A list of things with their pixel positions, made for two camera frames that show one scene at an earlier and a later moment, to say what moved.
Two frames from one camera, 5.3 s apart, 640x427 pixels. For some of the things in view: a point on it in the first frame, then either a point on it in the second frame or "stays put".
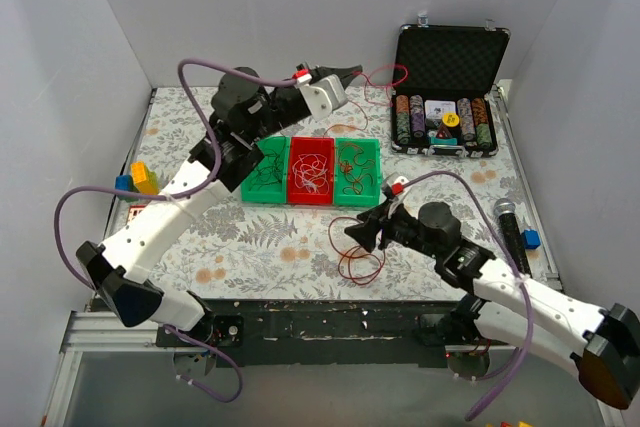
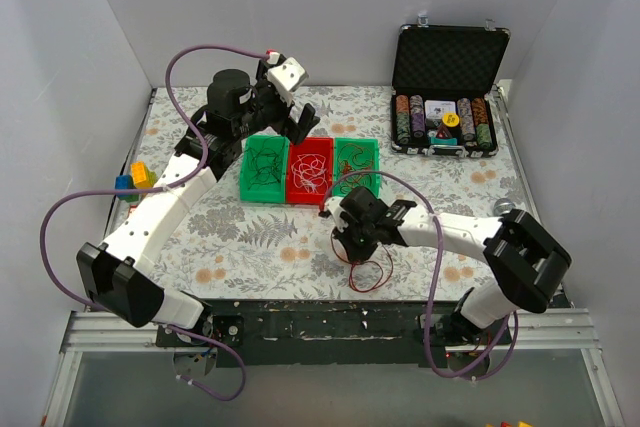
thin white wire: [310, 173] stays put
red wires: [383, 83] → [331, 237]
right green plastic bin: [357, 171] stays put
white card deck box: [434, 109] stays put
